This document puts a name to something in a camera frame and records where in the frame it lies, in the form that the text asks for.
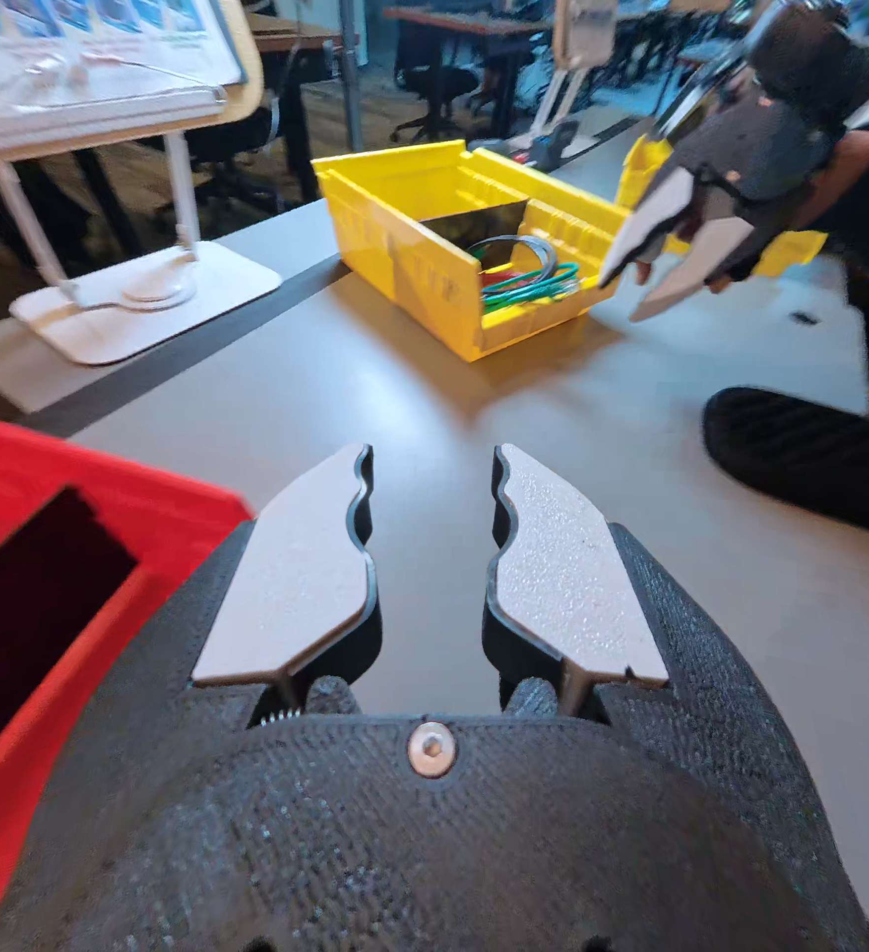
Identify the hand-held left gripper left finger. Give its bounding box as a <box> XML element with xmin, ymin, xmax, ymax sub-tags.
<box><xmin>191</xmin><ymin>444</ymin><xmax>383</xmax><ymax>709</ymax></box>

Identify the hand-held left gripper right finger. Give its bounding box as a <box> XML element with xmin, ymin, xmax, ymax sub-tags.
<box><xmin>483</xmin><ymin>444</ymin><xmax>671</xmax><ymax>716</ymax></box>

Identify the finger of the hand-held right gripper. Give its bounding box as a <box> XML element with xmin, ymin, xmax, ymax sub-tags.
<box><xmin>598</xmin><ymin>167</ymin><xmax>697</xmax><ymax>291</ymax></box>
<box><xmin>628</xmin><ymin>216</ymin><xmax>755</xmax><ymax>324</ymax></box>

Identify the black cable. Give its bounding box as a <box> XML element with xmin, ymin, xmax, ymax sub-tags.
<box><xmin>470</xmin><ymin>234</ymin><xmax>559</xmax><ymax>275</ymax></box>

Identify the green ethernet cable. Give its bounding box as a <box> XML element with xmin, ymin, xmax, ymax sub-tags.
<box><xmin>479</xmin><ymin>260</ymin><xmax>583</xmax><ymax>315</ymax></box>

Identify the red ethernet cable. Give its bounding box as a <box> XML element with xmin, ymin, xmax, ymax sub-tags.
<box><xmin>483</xmin><ymin>269</ymin><xmax>555</xmax><ymax>293</ymax></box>

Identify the red plastic bin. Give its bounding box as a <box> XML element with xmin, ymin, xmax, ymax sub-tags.
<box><xmin>0</xmin><ymin>409</ymin><xmax>257</xmax><ymax>952</ymax></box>

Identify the yellow plastic bin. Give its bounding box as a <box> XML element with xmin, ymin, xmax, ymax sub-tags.
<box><xmin>617</xmin><ymin>134</ymin><xmax>830</xmax><ymax>278</ymax></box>
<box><xmin>311</xmin><ymin>140</ymin><xmax>634</xmax><ymax>364</ymax></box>

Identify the person's right hand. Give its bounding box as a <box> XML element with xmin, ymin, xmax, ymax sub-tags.
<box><xmin>706</xmin><ymin>130</ymin><xmax>869</xmax><ymax>296</ymax></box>

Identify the black bin divider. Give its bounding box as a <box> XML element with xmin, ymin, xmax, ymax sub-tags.
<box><xmin>0</xmin><ymin>487</ymin><xmax>141</xmax><ymax>783</ymax></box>
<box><xmin>416</xmin><ymin>197</ymin><xmax>532</xmax><ymax>255</ymax></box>

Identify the black office chair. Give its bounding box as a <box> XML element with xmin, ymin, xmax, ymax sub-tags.
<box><xmin>388</xmin><ymin>30</ymin><xmax>484</xmax><ymax>146</ymax></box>

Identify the wooden desk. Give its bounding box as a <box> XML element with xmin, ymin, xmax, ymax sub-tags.
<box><xmin>382</xmin><ymin>6</ymin><xmax>555</xmax><ymax>138</ymax></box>

